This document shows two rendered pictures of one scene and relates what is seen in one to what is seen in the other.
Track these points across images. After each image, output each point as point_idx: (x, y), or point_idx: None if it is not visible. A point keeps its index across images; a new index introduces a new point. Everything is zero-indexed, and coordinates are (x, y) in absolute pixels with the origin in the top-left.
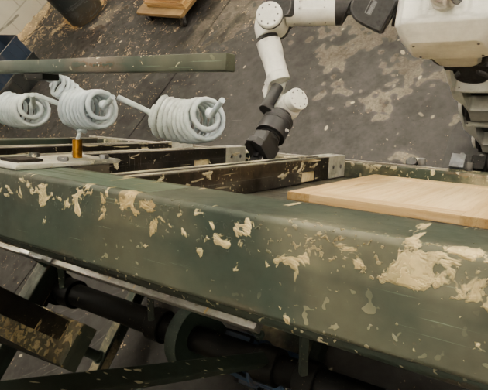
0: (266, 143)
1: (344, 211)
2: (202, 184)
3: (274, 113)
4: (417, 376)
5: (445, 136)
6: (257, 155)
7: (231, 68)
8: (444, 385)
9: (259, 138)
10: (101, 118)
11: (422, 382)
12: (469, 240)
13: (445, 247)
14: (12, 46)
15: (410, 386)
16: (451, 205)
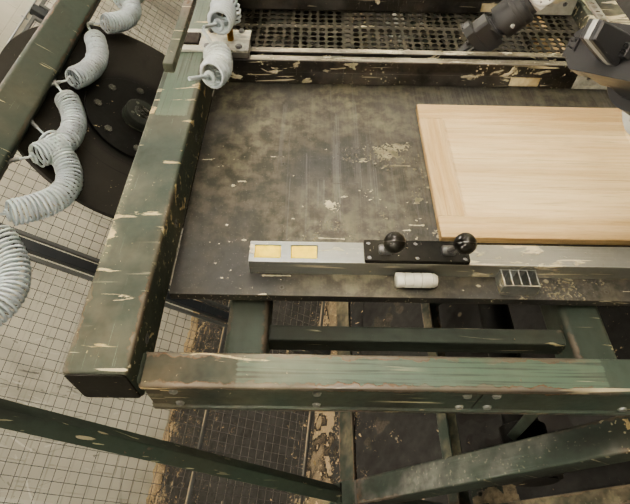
0: (479, 35)
1: (165, 182)
2: (344, 72)
3: (509, 1)
4: None
5: None
6: (468, 43)
7: (169, 71)
8: None
9: (468, 28)
10: (216, 30)
11: None
12: (130, 231)
13: (111, 227)
14: None
15: (624, 310)
16: (495, 201)
